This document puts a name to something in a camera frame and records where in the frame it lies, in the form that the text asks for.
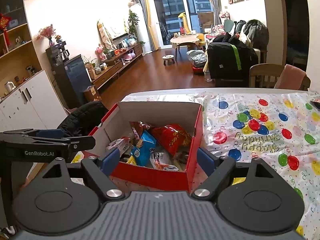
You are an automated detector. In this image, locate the cardboard box on floor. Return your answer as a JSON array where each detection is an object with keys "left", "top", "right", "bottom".
[{"left": 84, "top": 85, "right": 101, "bottom": 102}]

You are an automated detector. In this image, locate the blue snack bag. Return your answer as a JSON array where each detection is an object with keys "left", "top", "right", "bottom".
[{"left": 131, "top": 131, "right": 157, "bottom": 166}]

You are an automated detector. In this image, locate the white strawberry drink pouch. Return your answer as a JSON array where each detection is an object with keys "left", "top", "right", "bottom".
[{"left": 106, "top": 137, "right": 131, "bottom": 157}]

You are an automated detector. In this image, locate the round coffee table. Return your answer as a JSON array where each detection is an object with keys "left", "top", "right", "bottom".
[{"left": 170, "top": 34, "right": 200, "bottom": 61}]

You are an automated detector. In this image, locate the balloon print plastic tablecloth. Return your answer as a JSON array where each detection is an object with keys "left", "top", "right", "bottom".
[{"left": 75, "top": 88, "right": 319, "bottom": 239}]

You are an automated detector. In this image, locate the dark jacket pile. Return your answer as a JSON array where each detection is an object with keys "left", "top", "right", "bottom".
[{"left": 243, "top": 19, "right": 269, "bottom": 50}]

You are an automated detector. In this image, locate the black jacket on chair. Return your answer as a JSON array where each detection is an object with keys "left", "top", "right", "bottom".
[{"left": 57, "top": 101, "right": 108, "bottom": 137}]

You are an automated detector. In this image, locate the yellow candy bag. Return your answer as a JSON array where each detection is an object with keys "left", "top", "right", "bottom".
[{"left": 126, "top": 155, "right": 137, "bottom": 166}]

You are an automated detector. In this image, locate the brown cookie snack bag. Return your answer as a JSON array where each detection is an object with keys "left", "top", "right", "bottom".
[{"left": 130, "top": 121, "right": 153, "bottom": 140}]

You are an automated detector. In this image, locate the white storage cabinet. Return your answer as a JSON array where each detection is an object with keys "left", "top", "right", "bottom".
[{"left": 1, "top": 70, "right": 67, "bottom": 132}]

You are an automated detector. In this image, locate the white shrimp snack packet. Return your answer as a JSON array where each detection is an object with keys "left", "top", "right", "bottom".
[{"left": 150, "top": 148, "right": 179, "bottom": 171}]

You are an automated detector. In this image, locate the green potted plant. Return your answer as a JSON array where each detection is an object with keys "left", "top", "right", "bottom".
[{"left": 128, "top": 10, "right": 139, "bottom": 38}]

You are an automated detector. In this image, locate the wooden tv cabinet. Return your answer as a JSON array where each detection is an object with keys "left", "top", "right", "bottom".
[{"left": 92, "top": 43, "right": 143, "bottom": 89}]

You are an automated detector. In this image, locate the dark blue small fridge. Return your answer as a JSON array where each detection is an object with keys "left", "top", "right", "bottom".
[{"left": 45, "top": 41, "right": 94, "bottom": 110}]

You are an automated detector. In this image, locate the red cardboard box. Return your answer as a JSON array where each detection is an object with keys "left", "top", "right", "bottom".
[{"left": 84, "top": 101, "right": 203, "bottom": 192}]

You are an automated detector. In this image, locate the red chip bag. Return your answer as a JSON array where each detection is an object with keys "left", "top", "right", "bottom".
[{"left": 151, "top": 124, "right": 192, "bottom": 157}]

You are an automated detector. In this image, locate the small white stool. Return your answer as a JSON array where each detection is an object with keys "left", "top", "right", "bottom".
[{"left": 162, "top": 55, "right": 175, "bottom": 66}]

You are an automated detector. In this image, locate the wooden dining chair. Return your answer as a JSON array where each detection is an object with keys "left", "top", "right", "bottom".
[{"left": 249, "top": 63, "right": 284, "bottom": 88}]

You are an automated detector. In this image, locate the yellow giraffe toy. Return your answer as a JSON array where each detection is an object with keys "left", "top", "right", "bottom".
[{"left": 178, "top": 12, "right": 191, "bottom": 35}]

